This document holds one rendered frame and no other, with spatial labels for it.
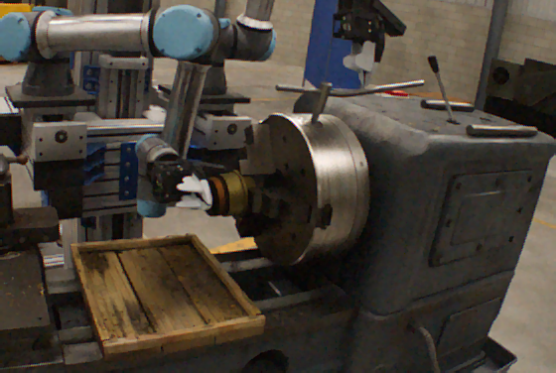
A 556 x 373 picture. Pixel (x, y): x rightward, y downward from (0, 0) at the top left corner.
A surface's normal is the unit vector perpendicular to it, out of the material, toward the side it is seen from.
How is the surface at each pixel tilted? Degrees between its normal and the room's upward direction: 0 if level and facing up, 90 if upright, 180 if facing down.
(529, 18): 90
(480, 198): 90
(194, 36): 89
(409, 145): 56
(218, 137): 90
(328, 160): 50
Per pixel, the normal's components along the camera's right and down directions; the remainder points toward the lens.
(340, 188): 0.51, -0.01
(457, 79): -0.71, 0.11
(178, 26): 0.06, 0.30
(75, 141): 0.59, 0.33
